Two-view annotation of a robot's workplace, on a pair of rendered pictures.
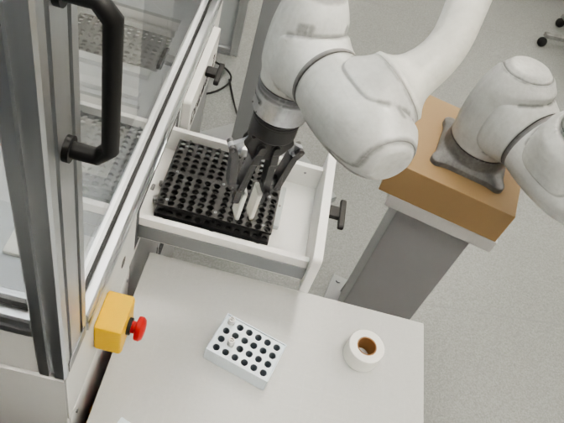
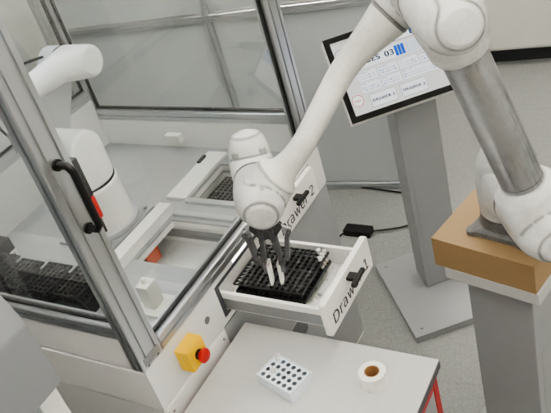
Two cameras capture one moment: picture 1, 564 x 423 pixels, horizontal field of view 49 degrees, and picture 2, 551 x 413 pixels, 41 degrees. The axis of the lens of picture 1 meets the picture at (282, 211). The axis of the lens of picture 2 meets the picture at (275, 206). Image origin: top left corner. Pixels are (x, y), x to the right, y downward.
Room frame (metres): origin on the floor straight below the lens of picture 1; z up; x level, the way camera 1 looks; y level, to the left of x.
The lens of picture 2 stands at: (-0.35, -1.04, 2.18)
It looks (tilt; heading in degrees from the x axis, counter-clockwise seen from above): 33 degrees down; 44
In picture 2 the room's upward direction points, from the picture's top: 17 degrees counter-clockwise
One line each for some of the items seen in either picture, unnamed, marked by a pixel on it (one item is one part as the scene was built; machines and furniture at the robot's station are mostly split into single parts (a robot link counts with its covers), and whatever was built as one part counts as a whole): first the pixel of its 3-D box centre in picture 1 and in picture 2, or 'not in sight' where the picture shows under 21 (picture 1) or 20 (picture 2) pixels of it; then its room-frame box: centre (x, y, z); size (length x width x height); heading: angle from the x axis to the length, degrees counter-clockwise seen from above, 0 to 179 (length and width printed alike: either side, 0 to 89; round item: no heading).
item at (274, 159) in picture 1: (269, 165); (275, 243); (0.74, 0.05, 1.06); 0.04 x 0.01 x 0.11; 29
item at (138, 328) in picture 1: (136, 327); (202, 355); (0.47, 0.16, 0.88); 0.04 x 0.03 x 0.04; 6
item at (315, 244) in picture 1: (318, 219); (347, 284); (0.83, -0.07, 0.87); 0.29 x 0.02 x 0.11; 6
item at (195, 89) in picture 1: (200, 80); (294, 205); (1.10, 0.28, 0.87); 0.29 x 0.02 x 0.11; 6
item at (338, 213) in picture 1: (336, 212); (353, 276); (0.83, -0.10, 0.91); 0.07 x 0.04 x 0.01; 6
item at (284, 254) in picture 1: (216, 195); (280, 276); (0.80, 0.13, 0.86); 0.40 x 0.26 x 0.06; 96
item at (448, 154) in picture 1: (477, 143); (512, 211); (1.22, -0.39, 0.89); 0.22 x 0.18 x 0.06; 173
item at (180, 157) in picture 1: (221, 194); (283, 275); (0.80, 0.12, 0.87); 0.22 x 0.18 x 0.06; 96
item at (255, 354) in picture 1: (245, 351); (284, 377); (0.55, -0.02, 0.78); 0.12 x 0.08 x 0.04; 80
